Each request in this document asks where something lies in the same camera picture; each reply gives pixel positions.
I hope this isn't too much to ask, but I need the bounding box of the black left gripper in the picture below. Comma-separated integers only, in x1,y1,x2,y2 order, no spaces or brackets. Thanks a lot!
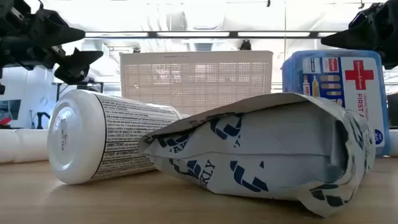
0,0,104,86

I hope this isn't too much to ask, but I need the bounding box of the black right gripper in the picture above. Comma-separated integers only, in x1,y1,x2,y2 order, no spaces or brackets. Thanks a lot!
320,0,398,70

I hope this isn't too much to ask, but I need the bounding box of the blue first aid kit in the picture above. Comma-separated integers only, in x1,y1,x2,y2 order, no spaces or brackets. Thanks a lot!
281,49,392,157

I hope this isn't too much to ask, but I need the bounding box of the white paper package blue print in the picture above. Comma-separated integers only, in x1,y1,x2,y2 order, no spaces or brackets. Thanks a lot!
137,92,377,218

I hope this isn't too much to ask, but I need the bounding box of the white perforated plastic basket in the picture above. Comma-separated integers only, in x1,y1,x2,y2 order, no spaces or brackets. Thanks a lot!
119,50,274,116

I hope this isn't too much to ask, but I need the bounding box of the black background table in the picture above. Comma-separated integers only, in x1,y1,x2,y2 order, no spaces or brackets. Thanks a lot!
55,81,105,102

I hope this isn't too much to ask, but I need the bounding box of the thin vertical pole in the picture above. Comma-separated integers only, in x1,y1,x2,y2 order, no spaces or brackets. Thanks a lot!
283,0,287,62

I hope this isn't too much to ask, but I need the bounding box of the white cylindrical roll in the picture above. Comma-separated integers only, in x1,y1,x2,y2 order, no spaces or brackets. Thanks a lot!
0,128,50,164

